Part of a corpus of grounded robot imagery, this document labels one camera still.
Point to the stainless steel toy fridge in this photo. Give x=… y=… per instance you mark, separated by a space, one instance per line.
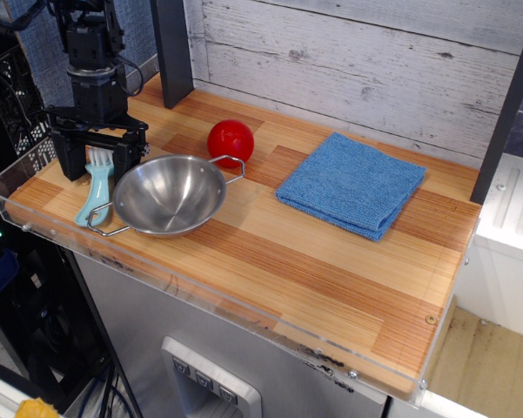
x=137 y=317

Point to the grey dispenser button panel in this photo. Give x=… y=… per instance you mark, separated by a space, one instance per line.
x=204 y=388

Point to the yellow object at corner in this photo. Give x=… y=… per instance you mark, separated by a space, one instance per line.
x=35 y=408

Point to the light blue scrub brush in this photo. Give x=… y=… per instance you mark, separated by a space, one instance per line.
x=101 y=168

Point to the black plastic crate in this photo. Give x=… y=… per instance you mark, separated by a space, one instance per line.
x=21 y=107

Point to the white ribbed side unit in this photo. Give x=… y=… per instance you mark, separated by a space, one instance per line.
x=490 y=281

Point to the folded blue cloth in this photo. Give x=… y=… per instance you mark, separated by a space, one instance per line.
x=353 y=186

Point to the red ball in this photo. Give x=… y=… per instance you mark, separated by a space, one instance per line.
x=231 y=137

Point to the dark grey right post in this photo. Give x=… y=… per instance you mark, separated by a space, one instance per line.
x=500 y=136

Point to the dark grey left post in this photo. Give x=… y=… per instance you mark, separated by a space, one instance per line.
x=174 y=59

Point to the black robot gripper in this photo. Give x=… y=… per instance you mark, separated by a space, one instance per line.
x=99 y=117

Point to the clear acrylic table guard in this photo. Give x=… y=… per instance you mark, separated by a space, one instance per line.
x=365 y=313

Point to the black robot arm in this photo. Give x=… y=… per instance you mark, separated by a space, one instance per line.
x=92 y=38

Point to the dark grey post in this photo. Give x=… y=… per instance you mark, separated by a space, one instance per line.
x=500 y=136
x=174 y=59

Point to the stainless steel two-handled bowl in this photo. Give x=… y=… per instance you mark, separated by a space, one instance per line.
x=171 y=195

